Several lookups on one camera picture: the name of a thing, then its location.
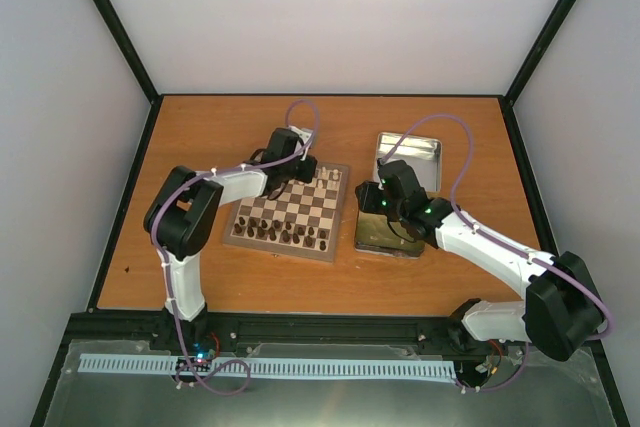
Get black frame post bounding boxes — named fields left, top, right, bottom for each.
left=505, top=0, right=577, bottom=108
left=92, top=0, right=160, bottom=105

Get black frame post left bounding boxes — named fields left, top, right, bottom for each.
left=92, top=0, right=160, bottom=105

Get light blue cable duct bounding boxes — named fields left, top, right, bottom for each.
left=78, top=354, right=456, bottom=383

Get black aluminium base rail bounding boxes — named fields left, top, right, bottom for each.
left=64, top=311, right=601, bottom=363

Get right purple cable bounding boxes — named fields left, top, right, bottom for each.
left=379, top=114, right=616, bottom=393

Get wooden chess board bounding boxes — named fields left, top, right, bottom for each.
left=223, top=163, right=349, bottom=263

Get green lit circuit board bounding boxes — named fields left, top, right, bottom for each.
left=192, top=334, right=220, bottom=363

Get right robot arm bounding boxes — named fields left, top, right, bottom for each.
left=355, top=160, right=608, bottom=361

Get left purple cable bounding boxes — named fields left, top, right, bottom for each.
left=152, top=100, right=321, bottom=396

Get silver tin lid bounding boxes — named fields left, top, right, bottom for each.
left=372, top=132, right=442, bottom=194

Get gold tin box base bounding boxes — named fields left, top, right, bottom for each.
left=354, top=211, right=425, bottom=258

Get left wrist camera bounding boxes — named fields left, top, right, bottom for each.
left=288, top=125, right=315, bottom=148

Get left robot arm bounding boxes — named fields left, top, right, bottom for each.
left=143, top=126, right=317, bottom=350

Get purple cable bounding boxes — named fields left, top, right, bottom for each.
left=379, top=114, right=616, bottom=393
left=152, top=100, right=321, bottom=396

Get black frame post right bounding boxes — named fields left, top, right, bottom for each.
left=505, top=0, right=577, bottom=108

